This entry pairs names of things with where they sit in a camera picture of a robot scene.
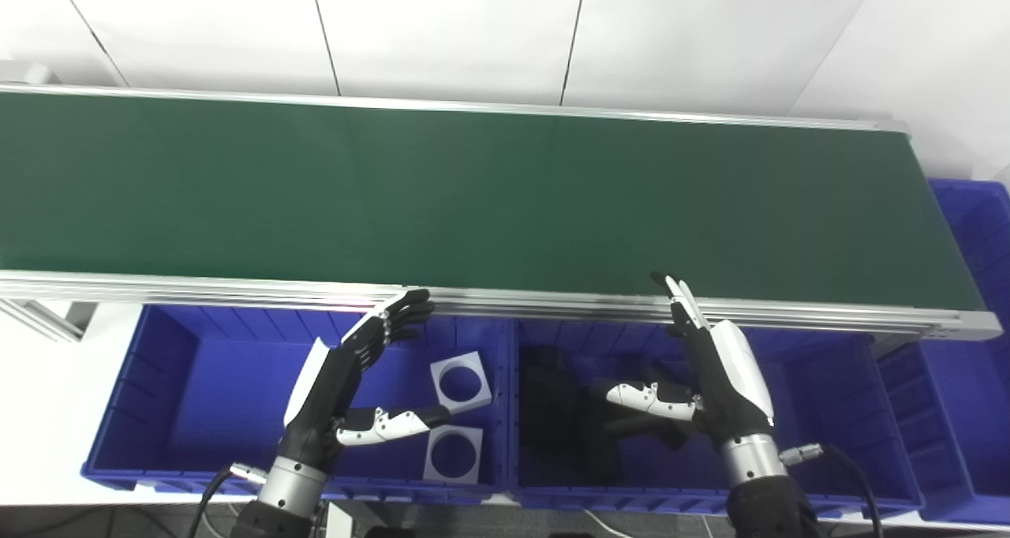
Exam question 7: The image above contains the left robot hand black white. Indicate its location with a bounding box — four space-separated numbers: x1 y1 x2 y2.
280 288 452 476

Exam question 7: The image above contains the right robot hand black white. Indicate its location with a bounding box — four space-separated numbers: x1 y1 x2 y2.
590 272 778 448

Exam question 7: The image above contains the black cylinder block part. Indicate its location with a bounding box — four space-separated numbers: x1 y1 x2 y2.
585 368 689 484

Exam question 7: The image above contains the blue plastic bin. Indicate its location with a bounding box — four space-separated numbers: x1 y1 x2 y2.
876 177 1010 523
505 319 924 519
81 304 514 503

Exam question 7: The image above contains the green conveyor belt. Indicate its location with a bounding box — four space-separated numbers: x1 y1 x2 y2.
0 92 987 312
0 61 1003 342

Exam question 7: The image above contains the aluminium conveyor support leg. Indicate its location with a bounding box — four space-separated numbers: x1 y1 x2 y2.
0 297 95 342

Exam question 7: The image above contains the white square ring part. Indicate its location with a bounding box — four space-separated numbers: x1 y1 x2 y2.
430 351 492 414
423 425 484 485

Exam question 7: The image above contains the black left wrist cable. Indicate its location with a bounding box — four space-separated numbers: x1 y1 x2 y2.
185 463 269 538

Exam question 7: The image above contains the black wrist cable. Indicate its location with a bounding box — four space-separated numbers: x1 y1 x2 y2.
777 443 885 538
185 463 269 538

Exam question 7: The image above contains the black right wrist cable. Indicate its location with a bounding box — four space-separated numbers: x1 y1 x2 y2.
777 443 885 538

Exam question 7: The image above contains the white floor cable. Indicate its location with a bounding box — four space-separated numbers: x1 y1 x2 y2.
580 509 632 538

